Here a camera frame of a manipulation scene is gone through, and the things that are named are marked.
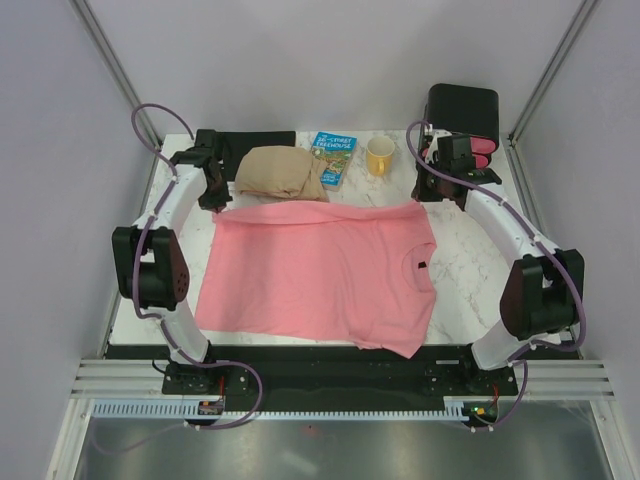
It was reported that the black pink drawer unit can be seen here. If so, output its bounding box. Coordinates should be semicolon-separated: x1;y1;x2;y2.
424;83;499;169

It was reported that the yellow mug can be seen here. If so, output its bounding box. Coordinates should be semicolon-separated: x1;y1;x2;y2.
366;136;395;177

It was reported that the beige t shirt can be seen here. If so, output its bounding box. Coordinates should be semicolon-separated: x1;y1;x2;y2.
234;146;329;202

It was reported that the pink t shirt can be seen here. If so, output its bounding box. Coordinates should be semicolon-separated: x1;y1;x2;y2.
195;201;436;358

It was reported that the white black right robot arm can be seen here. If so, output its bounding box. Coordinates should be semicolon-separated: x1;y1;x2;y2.
407;124;586;394

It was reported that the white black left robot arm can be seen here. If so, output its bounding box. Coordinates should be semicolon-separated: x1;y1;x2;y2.
112;129;231;396

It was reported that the black notebook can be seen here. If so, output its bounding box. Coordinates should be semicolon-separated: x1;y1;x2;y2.
216;131;296;182

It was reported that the blue treehouse book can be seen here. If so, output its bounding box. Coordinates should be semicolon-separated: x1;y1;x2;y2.
311;132;358;191

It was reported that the left aluminium frame post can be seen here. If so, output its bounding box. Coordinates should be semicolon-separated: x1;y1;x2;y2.
69;0;165;147

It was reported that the aluminium frame post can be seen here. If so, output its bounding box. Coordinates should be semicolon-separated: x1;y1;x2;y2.
69;0;165;147
507;0;601;147

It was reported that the right aluminium frame post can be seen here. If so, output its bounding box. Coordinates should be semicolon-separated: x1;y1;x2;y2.
507;0;601;147

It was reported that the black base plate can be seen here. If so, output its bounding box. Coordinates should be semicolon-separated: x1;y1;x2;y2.
106;345;518;413

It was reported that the aluminium front rail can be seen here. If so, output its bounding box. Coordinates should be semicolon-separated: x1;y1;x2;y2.
72;360;614;400

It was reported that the white slotted cable duct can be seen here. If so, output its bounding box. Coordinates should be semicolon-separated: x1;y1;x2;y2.
92;399;499;422

